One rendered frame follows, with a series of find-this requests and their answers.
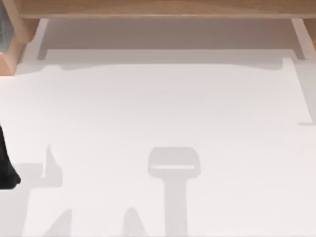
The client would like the wooden cupboard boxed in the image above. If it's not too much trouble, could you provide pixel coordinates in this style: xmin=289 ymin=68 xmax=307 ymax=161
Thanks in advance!
xmin=14 ymin=0 xmax=316 ymax=50

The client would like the white table leg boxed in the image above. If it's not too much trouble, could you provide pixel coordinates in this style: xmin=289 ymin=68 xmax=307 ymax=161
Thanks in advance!
xmin=37 ymin=18 xmax=49 ymax=61
xmin=291 ymin=18 xmax=307 ymax=60

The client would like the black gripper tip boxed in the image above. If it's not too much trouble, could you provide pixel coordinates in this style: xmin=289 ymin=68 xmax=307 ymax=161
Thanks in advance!
xmin=0 ymin=125 xmax=21 ymax=191

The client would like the pale wooden drawer front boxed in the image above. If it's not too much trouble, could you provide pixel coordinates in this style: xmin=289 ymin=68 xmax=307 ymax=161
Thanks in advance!
xmin=0 ymin=0 xmax=28 ymax=77

